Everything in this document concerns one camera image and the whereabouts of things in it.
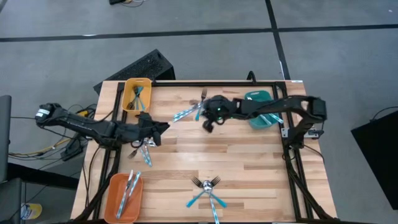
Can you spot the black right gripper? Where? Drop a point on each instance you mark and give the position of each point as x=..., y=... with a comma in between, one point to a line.
x=220, y=107

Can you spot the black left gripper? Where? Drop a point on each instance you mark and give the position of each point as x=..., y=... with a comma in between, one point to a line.
x=147, y=129

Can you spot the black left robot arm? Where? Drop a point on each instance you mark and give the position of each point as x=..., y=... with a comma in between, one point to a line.
x=93, y=129

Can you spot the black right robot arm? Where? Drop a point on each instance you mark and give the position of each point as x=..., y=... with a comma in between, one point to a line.
x=280, y=105

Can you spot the yellow plastic bin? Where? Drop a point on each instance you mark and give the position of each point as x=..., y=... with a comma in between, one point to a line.
x=126, y=93

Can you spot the teal plastic bin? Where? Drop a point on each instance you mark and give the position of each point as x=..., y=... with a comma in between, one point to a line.
x=258, y=124

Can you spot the black perforated box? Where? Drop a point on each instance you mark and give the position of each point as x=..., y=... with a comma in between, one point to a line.
x=146, y=67

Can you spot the orange plastic bin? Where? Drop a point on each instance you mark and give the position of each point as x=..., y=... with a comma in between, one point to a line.
x=112, y=202

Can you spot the yellow wipes canister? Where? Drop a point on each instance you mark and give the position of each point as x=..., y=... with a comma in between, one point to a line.
x=32, y=211

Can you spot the black equipment case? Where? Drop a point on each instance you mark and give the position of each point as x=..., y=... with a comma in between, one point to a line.
x=379, y=155

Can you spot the black metal table frame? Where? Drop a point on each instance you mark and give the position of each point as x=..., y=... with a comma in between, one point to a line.
x=186, y=84

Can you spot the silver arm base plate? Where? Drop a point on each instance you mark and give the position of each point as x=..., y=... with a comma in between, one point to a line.
x=284, y=133

